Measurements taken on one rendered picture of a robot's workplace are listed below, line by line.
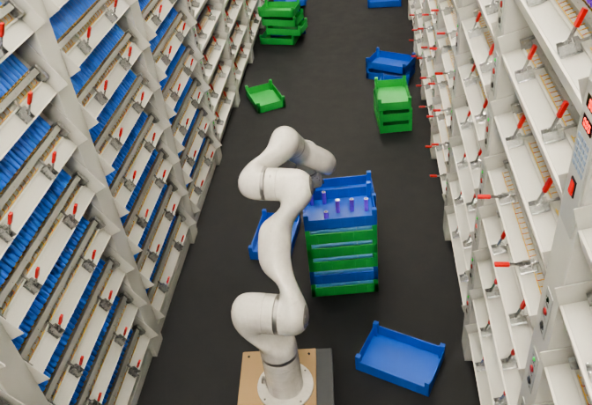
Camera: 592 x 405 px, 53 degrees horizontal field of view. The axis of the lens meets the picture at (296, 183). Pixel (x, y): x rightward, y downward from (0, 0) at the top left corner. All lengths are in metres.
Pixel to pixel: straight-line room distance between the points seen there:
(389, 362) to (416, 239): 0.74
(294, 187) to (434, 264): 1.30
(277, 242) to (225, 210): 1.56
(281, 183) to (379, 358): 1.04
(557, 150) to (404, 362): 1.42
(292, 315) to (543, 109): 0.88
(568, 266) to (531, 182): 0.39
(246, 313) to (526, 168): 0.87
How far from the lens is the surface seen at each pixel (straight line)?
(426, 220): 3.12
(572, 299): 1.25
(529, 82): 1.55
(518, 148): 1.65
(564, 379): 1.38
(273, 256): 1.76
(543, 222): 1.42
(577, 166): 1.11
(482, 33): 2.25
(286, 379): 1.99
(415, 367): 2.51
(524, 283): 1.55
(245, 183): 1.78
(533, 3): 1.48
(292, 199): 1.74
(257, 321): 1.79
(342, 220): 2.45
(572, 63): 1.22
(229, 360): 2.59
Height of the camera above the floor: 2.03
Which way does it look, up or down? 37 degrees down
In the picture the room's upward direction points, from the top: 7 degrees counter-clockwise
